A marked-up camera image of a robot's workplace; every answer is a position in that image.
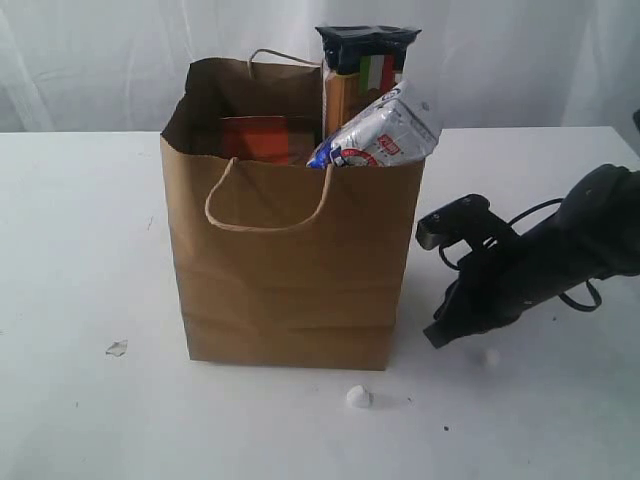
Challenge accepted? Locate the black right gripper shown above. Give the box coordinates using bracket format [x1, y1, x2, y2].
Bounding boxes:
[416, 194, 555, 349]

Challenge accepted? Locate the white marshmallow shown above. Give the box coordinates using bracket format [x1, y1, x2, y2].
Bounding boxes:
[345, 385, 373, 409]
[482, 349, 500, 368]

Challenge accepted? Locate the white blue milk carton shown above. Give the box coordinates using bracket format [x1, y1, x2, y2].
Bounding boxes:
[306, 80, 442, 169]

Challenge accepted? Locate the brown pouch orange label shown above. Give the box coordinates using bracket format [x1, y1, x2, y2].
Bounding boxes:
[220, 116, 289, 165]

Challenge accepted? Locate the spaghetti packet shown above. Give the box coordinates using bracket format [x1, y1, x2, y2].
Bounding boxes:
[316, 25, 421, 136]

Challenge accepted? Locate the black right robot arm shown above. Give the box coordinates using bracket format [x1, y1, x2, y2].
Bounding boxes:
[416, 164, 639, 348]

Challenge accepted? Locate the brown paper bag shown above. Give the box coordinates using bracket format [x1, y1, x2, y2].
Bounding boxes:
[160, 58, 424, 370]

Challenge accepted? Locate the clear plastic scrap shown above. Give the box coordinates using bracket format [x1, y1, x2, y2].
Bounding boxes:
[105, 339, 128, 358]

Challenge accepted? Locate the black cable loop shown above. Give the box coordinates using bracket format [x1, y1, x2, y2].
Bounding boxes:
[437, 197, 602, 312]

